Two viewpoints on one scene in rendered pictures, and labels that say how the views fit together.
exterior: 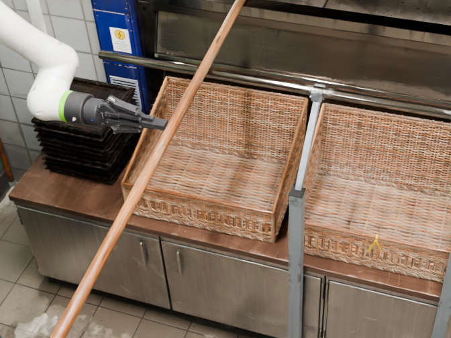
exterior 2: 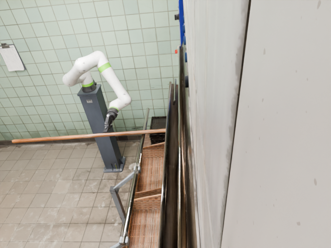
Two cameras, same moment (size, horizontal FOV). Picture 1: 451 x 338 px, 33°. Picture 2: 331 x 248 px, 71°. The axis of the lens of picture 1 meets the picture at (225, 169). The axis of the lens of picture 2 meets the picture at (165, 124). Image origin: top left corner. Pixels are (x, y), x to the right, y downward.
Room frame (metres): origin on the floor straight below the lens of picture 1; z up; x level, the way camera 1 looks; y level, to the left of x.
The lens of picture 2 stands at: (1.70, -1.38, 2.35)
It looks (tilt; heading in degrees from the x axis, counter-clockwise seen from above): 38 degrees down; 74
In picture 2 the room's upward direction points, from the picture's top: 7 degrees counter-clockwise
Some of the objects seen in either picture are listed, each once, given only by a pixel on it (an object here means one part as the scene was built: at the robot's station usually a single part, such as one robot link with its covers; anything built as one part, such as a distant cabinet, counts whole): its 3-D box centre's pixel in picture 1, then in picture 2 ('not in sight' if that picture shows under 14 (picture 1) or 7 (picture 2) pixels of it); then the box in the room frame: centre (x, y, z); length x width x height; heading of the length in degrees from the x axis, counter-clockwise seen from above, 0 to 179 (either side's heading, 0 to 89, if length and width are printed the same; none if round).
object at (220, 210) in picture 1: (217, 155); (161, 168); (2.01, 0.03, 0.72); 0.56 x 0.49 x 0.28; 69
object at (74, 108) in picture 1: (81, 107); (113, 113); (1.74, 0.40, 1.20); 0.12 x 0.06 x 0.09; 157
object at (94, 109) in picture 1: (104, 113); (110, 118); (1.70, 0.33, 1.20); 0.09 x 0.07 x 0.08; 67
